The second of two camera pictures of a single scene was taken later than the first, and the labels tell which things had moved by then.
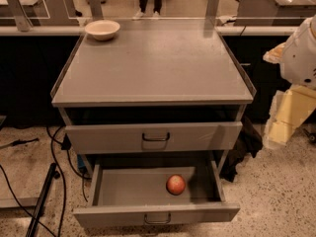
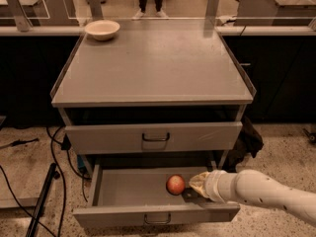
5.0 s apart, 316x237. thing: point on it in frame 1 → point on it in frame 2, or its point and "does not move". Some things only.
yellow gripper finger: (288, 110) → (217, 185)
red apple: (175, 184) does not move
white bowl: (103, 30) does not move
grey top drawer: (155, 137) does not move
